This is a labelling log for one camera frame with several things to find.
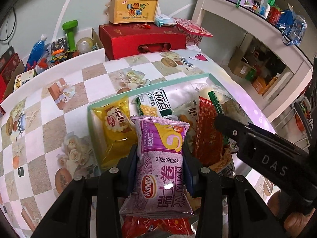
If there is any person's right hand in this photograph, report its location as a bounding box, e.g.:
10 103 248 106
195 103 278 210
268 189 317 233

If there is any blue filled plastic bottle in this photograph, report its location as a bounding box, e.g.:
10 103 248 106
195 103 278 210
25 34 48 71

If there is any open cardboard box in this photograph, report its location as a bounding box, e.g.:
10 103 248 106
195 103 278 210
4 27 106 97

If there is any pink purple cake roll packet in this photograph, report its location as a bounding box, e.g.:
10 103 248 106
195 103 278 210
119 115 194 219

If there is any pile of small toys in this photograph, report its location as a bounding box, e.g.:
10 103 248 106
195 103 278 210
235 0 307 46

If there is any plain red box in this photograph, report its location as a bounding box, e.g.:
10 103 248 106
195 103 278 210
0 74 8 95

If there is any light blue wipes pack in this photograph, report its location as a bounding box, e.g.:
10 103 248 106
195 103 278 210
154 14 177 27

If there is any printed checkered tablecloth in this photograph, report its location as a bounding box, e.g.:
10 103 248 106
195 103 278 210
0 50 276 231

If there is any blue clear plastic bag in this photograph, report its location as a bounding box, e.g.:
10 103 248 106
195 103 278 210
282 15 307 46

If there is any large red gift box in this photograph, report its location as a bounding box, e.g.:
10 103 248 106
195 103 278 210
98 23 187 60

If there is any yellow snack packet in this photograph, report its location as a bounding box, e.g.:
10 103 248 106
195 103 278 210
92 97 138 166

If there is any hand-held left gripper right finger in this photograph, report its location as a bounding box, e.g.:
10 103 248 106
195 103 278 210
182 149 283 238

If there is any white nut pastry packet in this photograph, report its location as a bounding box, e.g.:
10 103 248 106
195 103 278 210
172 99 201 129

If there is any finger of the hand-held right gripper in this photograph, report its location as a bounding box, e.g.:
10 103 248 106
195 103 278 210
214 114 278 155

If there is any yellow gift box with handle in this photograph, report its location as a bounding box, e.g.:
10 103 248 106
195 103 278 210
104 0 159 26

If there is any beige orange snack packet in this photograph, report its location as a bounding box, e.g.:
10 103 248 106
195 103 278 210
210 149 234 176

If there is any dark red gold patterned packet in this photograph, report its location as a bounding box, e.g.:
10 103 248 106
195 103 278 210
192 97 224 166

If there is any round bread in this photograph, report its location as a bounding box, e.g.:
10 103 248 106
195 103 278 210
198 84 249 127

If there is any green dumbbell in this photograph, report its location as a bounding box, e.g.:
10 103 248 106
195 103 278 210
62 20 79 51

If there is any green snack packet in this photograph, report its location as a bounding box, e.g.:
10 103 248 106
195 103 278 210
207 90 224 114

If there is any white green corn packet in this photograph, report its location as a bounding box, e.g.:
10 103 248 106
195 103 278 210
135 88 174 119

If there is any cardboard box under shelf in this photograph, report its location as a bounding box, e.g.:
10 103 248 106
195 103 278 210
227 47 257 80

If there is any dark brown carton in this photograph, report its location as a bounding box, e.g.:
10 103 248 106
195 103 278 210
0 46 21 80

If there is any colourful toy bundle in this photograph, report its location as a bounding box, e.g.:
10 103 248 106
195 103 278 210
48 37 75 65

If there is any orange box under shelf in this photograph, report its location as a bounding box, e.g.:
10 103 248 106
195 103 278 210
252 76 278 95

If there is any teal rimmed white tray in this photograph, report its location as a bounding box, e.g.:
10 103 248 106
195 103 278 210
87 73 250 179

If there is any red patterned lidded box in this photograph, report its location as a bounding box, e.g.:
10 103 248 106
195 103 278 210
175 17 213 47

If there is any bright red snack packet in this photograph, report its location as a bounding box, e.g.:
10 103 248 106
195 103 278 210
121 216 195 238

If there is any white shelf unit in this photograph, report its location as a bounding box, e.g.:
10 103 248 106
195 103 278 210
191 0 314 149

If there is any clear plastic ball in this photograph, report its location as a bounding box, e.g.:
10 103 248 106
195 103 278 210
76 38 96 54

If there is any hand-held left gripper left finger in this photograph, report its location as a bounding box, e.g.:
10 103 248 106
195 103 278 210
31 144 138 238

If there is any small yellow white box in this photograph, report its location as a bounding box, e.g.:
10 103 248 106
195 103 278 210
13 70 35 90

